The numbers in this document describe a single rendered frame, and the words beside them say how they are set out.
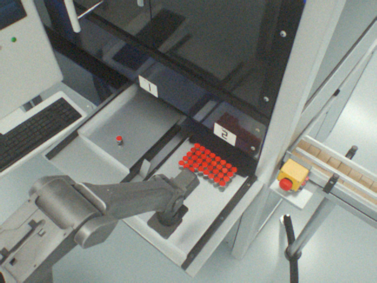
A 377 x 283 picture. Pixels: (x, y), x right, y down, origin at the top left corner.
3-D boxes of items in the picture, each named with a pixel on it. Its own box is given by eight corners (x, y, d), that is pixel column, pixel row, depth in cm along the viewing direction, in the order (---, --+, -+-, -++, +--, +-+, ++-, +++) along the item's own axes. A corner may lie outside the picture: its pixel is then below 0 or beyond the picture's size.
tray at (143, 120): (141, 82, 159) (139, 76, 156) (189, 114, 150) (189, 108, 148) (79, 135, 145) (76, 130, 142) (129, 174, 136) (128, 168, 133)
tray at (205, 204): (188, 142, 143) (188, 137, 140) (247, 181, 134) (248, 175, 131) (125, 210, 128) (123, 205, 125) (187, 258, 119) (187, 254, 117)
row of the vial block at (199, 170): (185, 161, 138) (184, 154, 135) (225, 188, 132) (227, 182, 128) (181, 165, 137) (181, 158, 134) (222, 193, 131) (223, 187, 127)
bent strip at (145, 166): (146, 167, 137) (144, 158, 132) (152, 171, 136) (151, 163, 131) (118, 194, 131) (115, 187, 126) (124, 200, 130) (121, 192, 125)
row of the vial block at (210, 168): (188, 157, 139) (188, 150, 136) (230, 184, 133) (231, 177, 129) (185, 161, 138) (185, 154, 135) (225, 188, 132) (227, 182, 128)
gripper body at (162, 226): (189, 211, 105) (189, 200, 98) (165, 240, 101) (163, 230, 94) (171, 197, 107) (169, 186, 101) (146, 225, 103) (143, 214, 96)
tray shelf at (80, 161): (132, 80, 163) (131, 77, 161) (275, 170, 139) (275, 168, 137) (42, 156, 142) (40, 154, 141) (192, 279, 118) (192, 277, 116)
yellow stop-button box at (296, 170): (287, 164, 129) (292, 153, 123) (306, 177, 126) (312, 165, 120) (275, 180, 125) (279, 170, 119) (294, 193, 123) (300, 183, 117)
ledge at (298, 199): (288, 163, 140) (290, 160, 139) (321, 182, 136) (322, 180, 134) (268, 189, 134) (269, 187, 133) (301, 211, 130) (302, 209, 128)
